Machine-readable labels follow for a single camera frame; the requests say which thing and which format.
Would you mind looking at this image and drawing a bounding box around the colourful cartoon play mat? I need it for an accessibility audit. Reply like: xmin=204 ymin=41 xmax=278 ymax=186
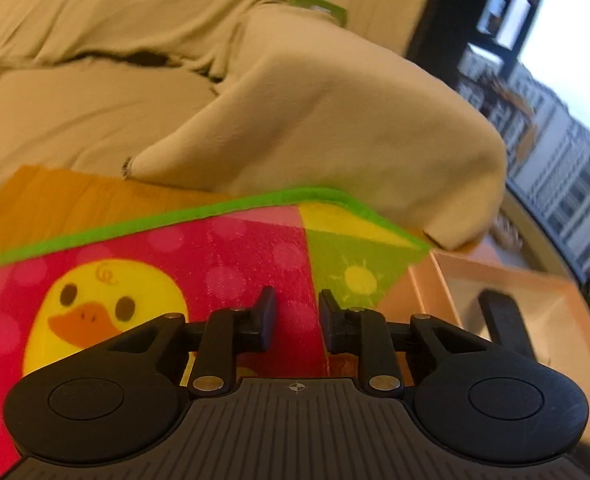
xmin=0 ymin=188 xmax=429 ymax=476

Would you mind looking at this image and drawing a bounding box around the black remote control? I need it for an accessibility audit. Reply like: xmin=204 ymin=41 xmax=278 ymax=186
xmin=477 ymin=289 xmax=537 ymax=361

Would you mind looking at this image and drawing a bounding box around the beige covered sofa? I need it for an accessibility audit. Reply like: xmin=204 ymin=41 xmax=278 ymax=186
xmin=0 ymin=0 xmax=506 ymax=249

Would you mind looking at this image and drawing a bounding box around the dark curtain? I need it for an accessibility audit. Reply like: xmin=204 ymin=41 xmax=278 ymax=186
xmin=406 ymin=0 xmax=487 ymax=88

